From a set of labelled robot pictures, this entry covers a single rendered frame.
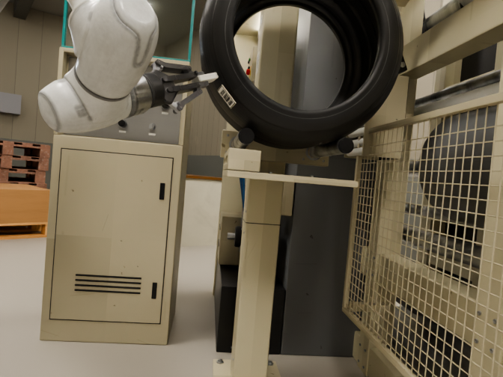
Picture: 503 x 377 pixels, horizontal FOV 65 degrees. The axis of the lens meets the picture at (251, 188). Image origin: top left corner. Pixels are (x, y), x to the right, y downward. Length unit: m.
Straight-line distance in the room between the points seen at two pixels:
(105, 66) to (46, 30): 8.57
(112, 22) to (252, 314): 1.15
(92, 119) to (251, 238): 0.84
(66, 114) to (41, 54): 8.37
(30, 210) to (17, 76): 4.97
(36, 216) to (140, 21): 3.83
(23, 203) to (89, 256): 2.53
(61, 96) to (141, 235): 1.12
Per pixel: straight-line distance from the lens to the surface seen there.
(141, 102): 0.85
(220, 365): 1.76
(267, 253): 1.47
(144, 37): 0.67
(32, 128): 8.92
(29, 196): 4.35
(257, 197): 1.44
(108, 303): 1.90
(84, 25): 0.70
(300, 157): 1.44
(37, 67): 9.07
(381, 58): 1.16
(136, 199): 1.79
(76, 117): 0.77
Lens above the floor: 0.79
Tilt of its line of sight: 2 degrees down
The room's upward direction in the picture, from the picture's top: 5 degrees clockwise
